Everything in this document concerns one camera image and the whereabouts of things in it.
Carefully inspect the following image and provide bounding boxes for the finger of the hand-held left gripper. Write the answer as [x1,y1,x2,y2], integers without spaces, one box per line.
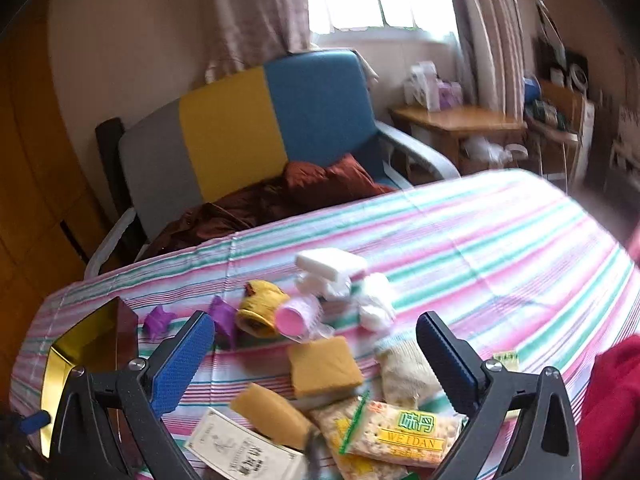
[15,409,52,435]

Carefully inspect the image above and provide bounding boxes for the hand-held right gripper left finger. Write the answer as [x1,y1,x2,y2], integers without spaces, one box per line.
[50,310,217,480]

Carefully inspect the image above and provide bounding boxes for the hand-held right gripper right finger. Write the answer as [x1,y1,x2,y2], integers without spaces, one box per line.
[416,311,583,480]

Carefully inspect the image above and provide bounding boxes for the cream knitted sock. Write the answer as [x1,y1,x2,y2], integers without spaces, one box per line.
[375,337,446,408]

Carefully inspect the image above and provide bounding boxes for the purple snack packet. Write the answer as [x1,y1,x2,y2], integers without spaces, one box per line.
[207,295,240,351]
[142,306,177,338]

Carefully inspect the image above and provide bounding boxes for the gold tin box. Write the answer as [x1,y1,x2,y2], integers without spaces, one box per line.
[40,297,138,461]

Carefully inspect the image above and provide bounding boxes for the cracker packet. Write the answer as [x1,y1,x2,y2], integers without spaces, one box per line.
[310,397,463,480]

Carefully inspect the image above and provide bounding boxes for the white plastic bag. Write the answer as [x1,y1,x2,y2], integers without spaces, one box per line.
[299,270,353,303]
[357,273,396,332]
[460,135,506,163]

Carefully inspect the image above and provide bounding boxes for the yellow sock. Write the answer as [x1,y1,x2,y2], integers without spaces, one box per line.
[236,280,291,339]

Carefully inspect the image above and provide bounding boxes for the white paper box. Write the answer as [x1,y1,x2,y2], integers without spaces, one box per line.
[185,406,306,480]

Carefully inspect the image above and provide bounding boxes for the yellow sponge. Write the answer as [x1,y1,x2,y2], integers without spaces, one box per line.
[230,382,316,451]
[287,336,365,400]

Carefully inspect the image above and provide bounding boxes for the pink hair roller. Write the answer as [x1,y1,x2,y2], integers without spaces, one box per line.
[274,294,326,345]

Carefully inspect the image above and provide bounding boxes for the white sponge block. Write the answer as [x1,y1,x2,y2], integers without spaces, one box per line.
[295,248,368,281]

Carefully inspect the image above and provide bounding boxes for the striped bed sheet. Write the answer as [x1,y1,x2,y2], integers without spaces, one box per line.
[10,169,640,480]

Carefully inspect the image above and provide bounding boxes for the red clothing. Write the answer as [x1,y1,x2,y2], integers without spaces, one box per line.
[580,335,640,480]

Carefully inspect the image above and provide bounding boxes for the brown quilt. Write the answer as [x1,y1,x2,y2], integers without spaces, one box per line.
[142,154,401,261]

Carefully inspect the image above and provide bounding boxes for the wooden wardrobe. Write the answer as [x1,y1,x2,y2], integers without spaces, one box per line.
[0,0,121,401]

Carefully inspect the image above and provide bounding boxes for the wooden desk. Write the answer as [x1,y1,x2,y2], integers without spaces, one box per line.
[389,105,528,176]

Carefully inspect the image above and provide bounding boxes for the grey yellow blue sofa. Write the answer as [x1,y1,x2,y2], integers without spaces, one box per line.
[85,49,461,281]

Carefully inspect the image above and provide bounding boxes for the wooden shelf rack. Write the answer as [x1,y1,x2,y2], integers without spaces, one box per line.
[525,80,596,181]

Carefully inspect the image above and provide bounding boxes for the purple carton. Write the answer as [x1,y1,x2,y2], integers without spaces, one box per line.
[437,80,463,110]

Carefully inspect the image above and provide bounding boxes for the white carton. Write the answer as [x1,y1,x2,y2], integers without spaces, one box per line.
[404,61,441,111]

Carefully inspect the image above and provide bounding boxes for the pink patterned curtain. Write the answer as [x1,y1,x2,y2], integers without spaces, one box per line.
[442,0,526,121]
[202,0,313,83]

